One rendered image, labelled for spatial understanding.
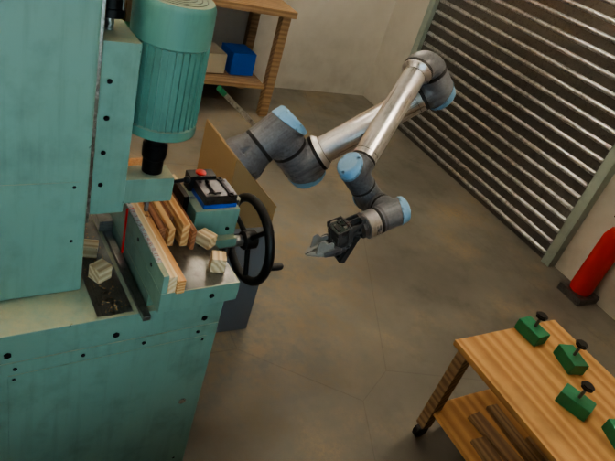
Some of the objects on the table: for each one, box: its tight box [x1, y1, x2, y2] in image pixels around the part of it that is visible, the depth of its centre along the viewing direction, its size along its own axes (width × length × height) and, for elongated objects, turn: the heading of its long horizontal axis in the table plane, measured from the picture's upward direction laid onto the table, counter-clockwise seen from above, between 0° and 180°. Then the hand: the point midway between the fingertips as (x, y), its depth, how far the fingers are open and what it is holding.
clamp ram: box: [172, 183, 196, 213], centre depth 160 cm, size 9×8×9 cm
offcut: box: [195, 228, 218, 250], centre depth 154 cm, size 4×3×4 cm
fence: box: [120, 203, 170, 295], centre depth 152 cm, size 60×2×6 cm, turn 9°
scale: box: [125, 203, 163, 263], centre depth 151 cm, size 50×1×1 cm, turn 9°
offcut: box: [209, 250, 227, 273], centre depth 147 cm, size 4×4×4 cm
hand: (308, 254), depth 178 cm, fingers closed
